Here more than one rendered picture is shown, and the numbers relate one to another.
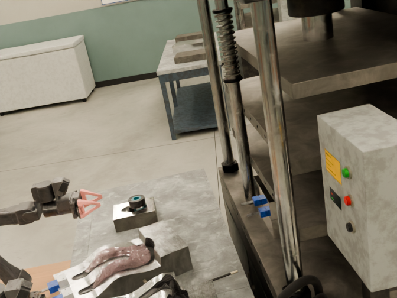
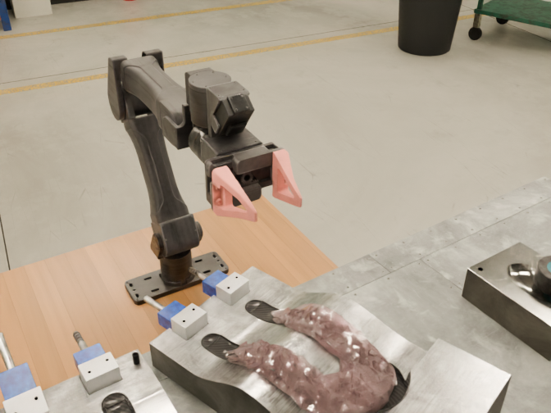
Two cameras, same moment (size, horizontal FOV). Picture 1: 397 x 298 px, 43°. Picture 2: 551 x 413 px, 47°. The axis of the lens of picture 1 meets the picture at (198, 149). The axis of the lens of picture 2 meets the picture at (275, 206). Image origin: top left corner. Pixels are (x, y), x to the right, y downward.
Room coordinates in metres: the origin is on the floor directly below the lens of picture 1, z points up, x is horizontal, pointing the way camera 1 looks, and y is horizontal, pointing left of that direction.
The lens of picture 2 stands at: (1.32, -0.18, 1.62)
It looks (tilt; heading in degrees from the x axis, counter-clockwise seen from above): 34 degrees down; 61
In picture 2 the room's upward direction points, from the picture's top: straight up
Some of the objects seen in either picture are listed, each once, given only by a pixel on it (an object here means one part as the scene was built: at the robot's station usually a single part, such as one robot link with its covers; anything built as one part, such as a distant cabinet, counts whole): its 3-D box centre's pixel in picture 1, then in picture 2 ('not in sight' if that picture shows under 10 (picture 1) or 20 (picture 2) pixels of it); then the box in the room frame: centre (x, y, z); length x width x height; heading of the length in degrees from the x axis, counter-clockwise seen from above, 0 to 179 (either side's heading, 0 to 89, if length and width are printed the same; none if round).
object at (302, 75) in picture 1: (332, 41); not in sight; (2.03, -0.62, 1.51); 1.10 x 0.70 x 0.05; 4
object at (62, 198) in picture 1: (64, 192); (233, 129); (1.63, 0.49, 1.25); 0.07 x 0.06 x 0.11; 1
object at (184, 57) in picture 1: (195, 77); not in sight; (6.25, -0.13, 0.44); 1.90 x 0.70 x 0.89; 176
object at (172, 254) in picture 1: (120, 266); (317, 369); (1.71, 0.39, 0.85); 0.50 x 0.26 x 0.11; 111
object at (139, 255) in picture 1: (117, 258); (314, 352); (1.71, 0.39, 0.90); 0.26 x 0.18 x 0.08; 111
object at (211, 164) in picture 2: (68, 205); (234, 165); (1.63, 0.49, 1.20); 0.10 x 0.07 x 0.07; 1
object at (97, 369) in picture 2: not in sight; (89, 358); (1.40, 0.55, 0.89); 0.13 x 0.05 x 0.05; 95
